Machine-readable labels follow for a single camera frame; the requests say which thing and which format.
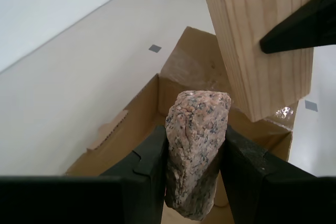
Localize brown cardboard box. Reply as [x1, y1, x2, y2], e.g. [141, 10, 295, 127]
[64, 26, 299, 224]

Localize light wooden block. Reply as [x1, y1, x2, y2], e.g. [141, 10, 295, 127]
[201, 0, 321, 123]

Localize pinkish speckled granite rock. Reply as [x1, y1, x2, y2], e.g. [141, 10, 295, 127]
[164, 89, 232, 221]

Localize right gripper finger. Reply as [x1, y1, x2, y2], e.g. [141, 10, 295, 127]
[259, 0, 336, 54]

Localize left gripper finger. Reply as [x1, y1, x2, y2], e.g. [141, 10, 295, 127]
[0, 125, 169, 224]
[222, 124, 336, 224]

